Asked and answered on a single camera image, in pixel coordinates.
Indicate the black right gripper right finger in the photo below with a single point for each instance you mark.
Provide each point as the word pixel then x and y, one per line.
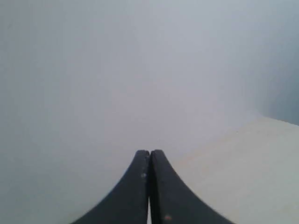
pixel 171 201

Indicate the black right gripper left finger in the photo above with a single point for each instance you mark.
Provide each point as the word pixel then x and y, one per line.
pixel 127 202

